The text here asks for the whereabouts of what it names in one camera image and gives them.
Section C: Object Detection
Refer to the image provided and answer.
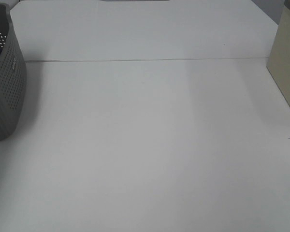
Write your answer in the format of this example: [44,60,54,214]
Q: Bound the grey perforated laundry basket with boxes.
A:
[0,3,27,141]

